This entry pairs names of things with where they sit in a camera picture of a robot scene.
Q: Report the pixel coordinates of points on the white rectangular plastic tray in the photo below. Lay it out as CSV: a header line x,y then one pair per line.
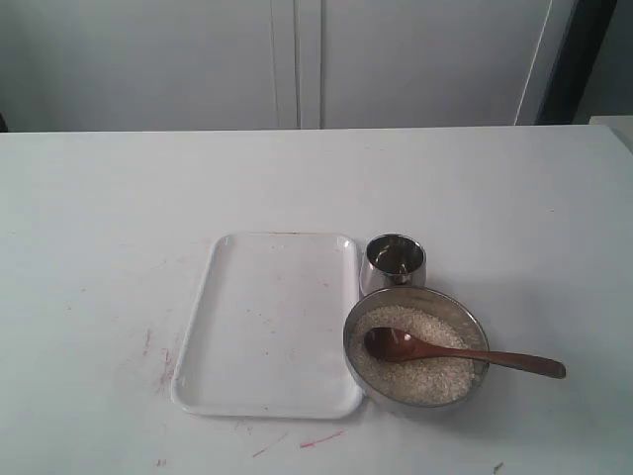
x,y
265,339

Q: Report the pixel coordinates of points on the small steel cup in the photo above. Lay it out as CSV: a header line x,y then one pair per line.
x,y
392,260

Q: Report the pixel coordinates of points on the brown wooden spoon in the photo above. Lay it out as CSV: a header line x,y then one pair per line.
x,y
393,345

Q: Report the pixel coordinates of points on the large steel bowl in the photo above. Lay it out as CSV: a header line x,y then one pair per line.
x,y
433,303

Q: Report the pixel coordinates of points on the white cabinet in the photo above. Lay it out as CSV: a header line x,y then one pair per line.
x,y
70,66

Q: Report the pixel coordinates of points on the black vertical post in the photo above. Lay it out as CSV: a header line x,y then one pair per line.
x,y
580,47

